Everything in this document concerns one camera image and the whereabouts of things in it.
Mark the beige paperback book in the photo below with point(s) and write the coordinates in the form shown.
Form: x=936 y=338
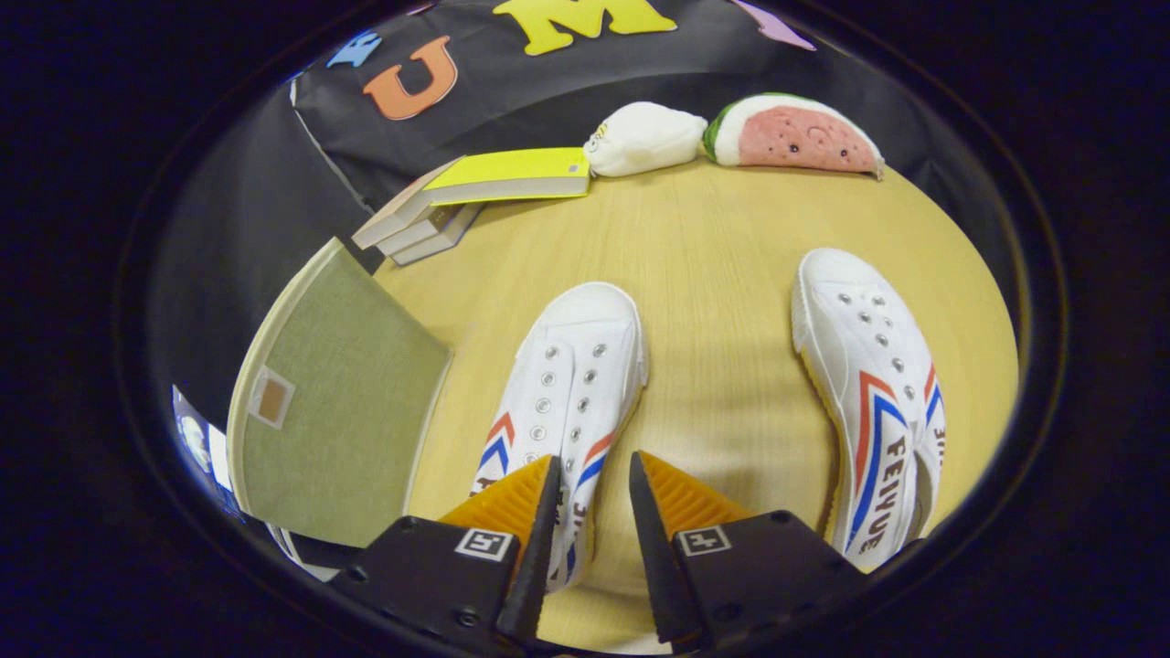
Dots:
x=393 y=219

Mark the white plush toy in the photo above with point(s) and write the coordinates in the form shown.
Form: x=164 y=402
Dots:
x=644 y=137

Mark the grey edged book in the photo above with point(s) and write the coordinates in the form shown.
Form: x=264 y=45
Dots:
x=443 y=245

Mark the yellow book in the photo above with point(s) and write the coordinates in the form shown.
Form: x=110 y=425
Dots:
x=512 y=169

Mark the black backdrop cloth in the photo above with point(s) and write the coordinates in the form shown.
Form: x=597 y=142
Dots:
x=512 y=100

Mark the white striped canvas shoe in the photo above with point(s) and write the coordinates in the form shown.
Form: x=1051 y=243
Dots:
x=567 y=366
x=868 y=366

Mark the pale green fabric storage box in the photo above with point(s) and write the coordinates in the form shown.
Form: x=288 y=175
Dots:
x=338 y=402

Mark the open laptop computer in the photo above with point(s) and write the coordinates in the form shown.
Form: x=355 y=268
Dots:
x=192 y=439

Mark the watermelon slice plush toy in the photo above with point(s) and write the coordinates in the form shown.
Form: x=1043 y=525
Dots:
x=795 y=137

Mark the thin white book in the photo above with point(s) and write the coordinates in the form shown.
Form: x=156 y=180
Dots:
x=425 y=233

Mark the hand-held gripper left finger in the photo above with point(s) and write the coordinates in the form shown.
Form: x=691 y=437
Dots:
x=539 y=567

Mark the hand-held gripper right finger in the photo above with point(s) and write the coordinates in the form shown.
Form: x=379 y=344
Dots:
x=654 y=567

